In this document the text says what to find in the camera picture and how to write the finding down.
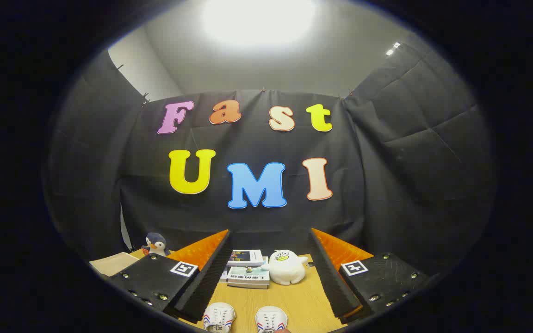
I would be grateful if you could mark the bright ceiling light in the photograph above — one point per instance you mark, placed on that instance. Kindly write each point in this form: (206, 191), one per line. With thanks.
(257, 18)

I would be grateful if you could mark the grey penguin plush toy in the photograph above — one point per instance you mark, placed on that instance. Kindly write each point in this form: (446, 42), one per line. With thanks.
(156, 244)

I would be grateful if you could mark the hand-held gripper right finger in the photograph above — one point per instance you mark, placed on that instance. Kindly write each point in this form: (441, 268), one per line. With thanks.
(333, 282)

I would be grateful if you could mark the white book with night photo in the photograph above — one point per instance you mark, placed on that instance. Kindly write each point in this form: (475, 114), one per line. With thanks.
(245, 256)

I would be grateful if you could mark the small ceiling spotlight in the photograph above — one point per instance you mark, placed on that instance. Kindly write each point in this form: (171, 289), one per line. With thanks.
(392, 48)

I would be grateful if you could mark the thick book with teal cover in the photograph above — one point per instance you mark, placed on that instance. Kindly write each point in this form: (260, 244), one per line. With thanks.
(248, 277)

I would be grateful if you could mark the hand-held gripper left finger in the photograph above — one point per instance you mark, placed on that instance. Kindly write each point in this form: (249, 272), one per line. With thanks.
(204, 282)

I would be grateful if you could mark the white canvas shoe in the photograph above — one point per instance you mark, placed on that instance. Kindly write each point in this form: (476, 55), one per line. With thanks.
(219, 317)
(271, 318)

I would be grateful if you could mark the black backdrop cloth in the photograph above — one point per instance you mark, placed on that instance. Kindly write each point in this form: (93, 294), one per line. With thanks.
(257, 148)

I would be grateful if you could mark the white duck plush toy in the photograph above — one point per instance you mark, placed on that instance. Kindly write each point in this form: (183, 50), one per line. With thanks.
(287, 268)

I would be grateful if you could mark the beige fabric storage box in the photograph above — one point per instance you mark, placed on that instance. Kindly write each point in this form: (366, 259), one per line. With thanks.
(114, 263)

